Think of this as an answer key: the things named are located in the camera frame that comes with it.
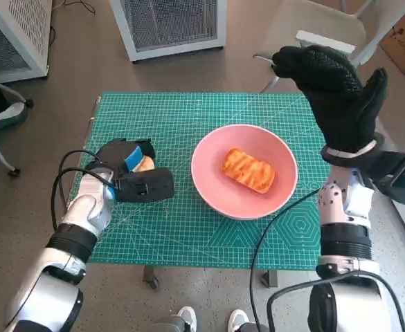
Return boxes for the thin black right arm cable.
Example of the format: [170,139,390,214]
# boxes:
[249,188,323,332]

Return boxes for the pink bowl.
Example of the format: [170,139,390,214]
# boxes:
[190,124,299,221]

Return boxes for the white cabinet with mesh front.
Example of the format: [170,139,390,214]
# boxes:
[109,0,227,62]

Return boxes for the short black left arm cable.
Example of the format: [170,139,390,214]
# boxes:
[58,149,99,176]

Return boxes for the green cutting mat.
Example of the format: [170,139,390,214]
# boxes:
[69,91,331,269]

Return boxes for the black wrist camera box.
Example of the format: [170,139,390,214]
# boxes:
[364,150,405,208]
[114,167,175,203]

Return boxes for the beige office chair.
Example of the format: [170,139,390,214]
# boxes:
[252,0,405,93]

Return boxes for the long black left arm cable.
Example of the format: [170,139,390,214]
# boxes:
[51,167,115,231]

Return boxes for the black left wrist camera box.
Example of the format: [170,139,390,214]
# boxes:
[114,167,175,203]

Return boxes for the black gloved right hand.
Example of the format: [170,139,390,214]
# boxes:
[271,44,389,155]

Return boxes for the black left hand blue tape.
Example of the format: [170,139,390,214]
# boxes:
[93,138,157,174]

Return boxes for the thin black floor cable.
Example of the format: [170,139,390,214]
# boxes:
[48,0,97,46]

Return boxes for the grey wheeled chair frame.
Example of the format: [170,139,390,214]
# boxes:
[0,74,34,178]

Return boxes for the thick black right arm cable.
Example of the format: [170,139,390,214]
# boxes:
[266,269,405,332]

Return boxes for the white perforated metal cabinet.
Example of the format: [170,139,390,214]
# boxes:
[0,0,53,84]

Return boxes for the round toy bread bun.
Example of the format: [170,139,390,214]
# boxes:
[134,156,156,173]

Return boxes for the person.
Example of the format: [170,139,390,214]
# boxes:
[0,48,28,131]

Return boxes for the rectangular orange toy bread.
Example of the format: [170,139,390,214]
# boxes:
[222,147,276,194]

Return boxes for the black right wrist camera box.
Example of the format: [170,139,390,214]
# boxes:
[364,150,405,208]

